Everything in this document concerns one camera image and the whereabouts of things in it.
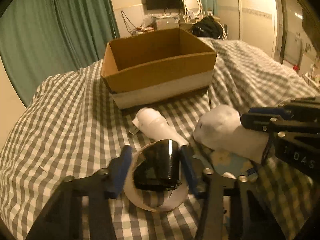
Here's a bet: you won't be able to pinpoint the blue floral tissue pack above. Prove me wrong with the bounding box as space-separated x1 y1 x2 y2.
192 149 258 230

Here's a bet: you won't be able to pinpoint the black clothes on chair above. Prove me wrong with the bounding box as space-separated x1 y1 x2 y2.
190 16 223 40

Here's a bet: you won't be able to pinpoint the grey checkered bed cover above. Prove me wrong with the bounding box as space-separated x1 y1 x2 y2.
1 38 319 239

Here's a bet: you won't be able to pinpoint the white plush toy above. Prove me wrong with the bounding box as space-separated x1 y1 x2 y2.
193 105 268 164

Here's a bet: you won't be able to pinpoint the white bottle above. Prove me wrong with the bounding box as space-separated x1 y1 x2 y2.
132 107 189 147

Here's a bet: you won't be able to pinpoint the large green curtain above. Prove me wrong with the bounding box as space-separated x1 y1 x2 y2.
1 0 119 105

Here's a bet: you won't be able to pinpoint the black tape roll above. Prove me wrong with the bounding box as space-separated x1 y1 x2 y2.
133 139 181 192

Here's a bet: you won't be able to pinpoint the cardboard box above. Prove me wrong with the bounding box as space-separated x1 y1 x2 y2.
100 28 217 109

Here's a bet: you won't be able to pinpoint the silver mini fridge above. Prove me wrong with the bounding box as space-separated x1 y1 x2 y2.
156 17 179 30

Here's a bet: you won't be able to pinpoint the oval white vanity mirror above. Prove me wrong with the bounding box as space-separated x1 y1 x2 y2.
184 0 201 16

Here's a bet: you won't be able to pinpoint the red fire extinguisher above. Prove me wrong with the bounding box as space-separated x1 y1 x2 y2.
293 64 299 72

